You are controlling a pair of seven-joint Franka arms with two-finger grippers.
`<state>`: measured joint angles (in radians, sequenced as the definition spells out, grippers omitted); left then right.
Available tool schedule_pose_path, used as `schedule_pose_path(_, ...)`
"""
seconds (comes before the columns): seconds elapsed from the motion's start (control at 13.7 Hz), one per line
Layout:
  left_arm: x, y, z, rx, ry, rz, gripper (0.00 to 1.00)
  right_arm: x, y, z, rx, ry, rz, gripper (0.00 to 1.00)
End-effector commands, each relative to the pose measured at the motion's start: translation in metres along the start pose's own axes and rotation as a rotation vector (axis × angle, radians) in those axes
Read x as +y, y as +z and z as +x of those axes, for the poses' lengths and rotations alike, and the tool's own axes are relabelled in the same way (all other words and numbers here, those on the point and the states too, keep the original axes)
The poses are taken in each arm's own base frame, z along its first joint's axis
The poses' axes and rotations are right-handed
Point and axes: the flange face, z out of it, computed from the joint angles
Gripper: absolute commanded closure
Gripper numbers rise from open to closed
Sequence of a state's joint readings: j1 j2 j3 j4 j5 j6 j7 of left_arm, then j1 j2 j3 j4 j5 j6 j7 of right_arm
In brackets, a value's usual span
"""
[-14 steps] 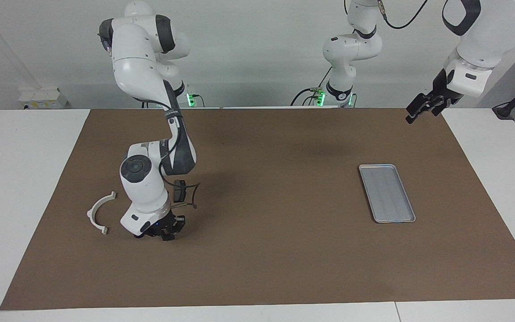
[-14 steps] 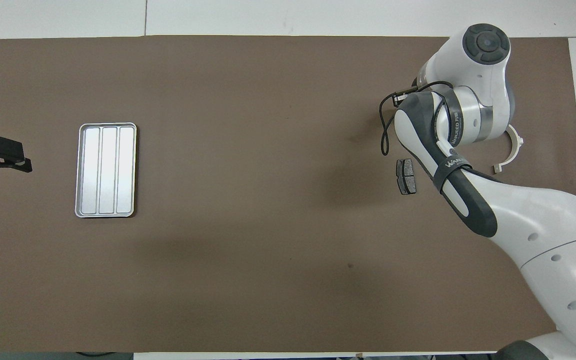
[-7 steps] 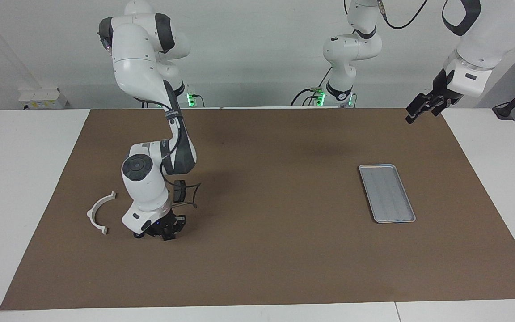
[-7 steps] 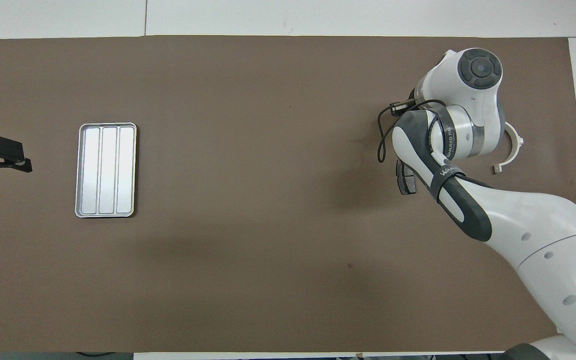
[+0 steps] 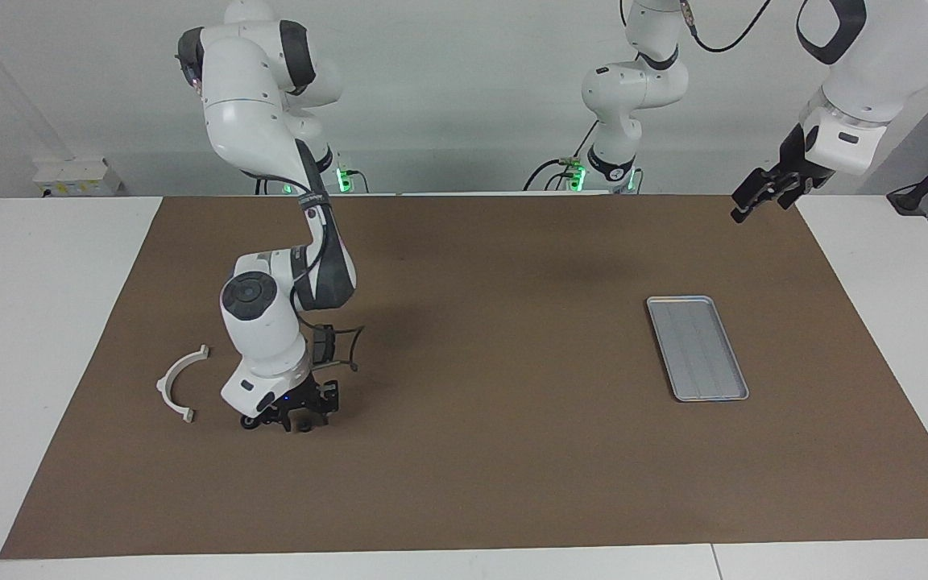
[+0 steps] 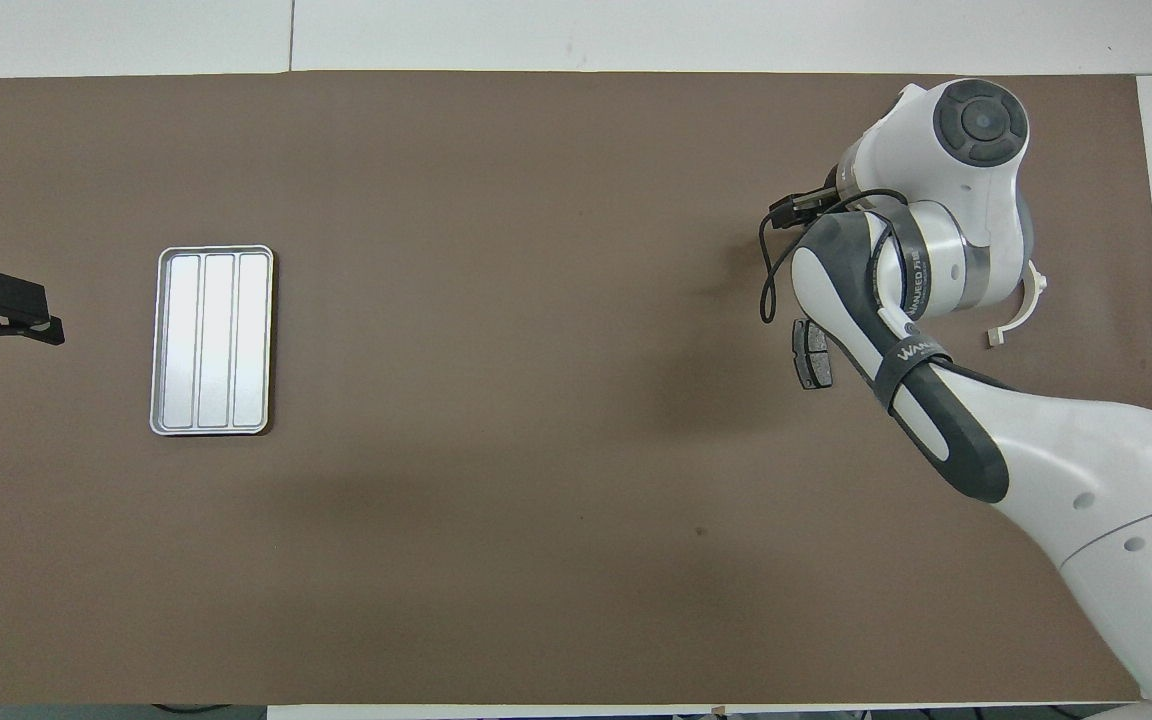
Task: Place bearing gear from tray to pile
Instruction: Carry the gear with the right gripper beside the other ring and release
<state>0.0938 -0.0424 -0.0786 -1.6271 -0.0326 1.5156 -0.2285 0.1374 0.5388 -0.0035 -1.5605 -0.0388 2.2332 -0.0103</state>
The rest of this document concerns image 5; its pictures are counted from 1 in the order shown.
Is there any silver metal tray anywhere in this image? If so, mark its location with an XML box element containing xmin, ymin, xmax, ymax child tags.
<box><xmin>646</xmin><ymin>296</ymin><xmax>750</xmax><ymax>403</ymax></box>

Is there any brown table mat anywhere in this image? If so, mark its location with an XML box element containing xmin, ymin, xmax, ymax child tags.
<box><xmin>0</xmin><ymin>193</ymin><xmax>928</xmax><ymax>561</ymax></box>

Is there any white power strip box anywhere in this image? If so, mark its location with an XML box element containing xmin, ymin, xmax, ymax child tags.
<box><xmin>33</xmin><ymin>158</ymin><xmax>121</xmax><ymax>197</ymax></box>

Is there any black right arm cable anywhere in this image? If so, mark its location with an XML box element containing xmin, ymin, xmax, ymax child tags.
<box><xmin>291</xmin><ymin>234</ymin><xmax>366</xmax><ymax>373</ymax></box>

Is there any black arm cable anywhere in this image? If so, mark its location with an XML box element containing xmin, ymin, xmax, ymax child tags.
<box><xmin>683</xmin><ymin>0</ymin><xmax>775</xmax><ymax>53</ymax></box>
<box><xmin>291</xmin><ymin>234</ymin><xmax>366</xmax><ymax>373</ymax></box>

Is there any white semicircular bracket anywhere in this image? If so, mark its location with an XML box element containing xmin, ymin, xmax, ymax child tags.
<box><xmin>156</xmin><ymin>345</ymin><xmax>210</xmax><ymax>425</ymax></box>

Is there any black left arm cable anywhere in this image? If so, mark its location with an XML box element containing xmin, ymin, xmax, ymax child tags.
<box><xmin>683</xmin><ymin>0</ymin><xmax>775</xmax><ymax>53</ymax></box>

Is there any left arm base cable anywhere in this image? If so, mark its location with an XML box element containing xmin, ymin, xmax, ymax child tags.
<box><xmin>522</xmin><ymin>121</ymin><xmax>600</xmax><ymax>193</ymax></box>

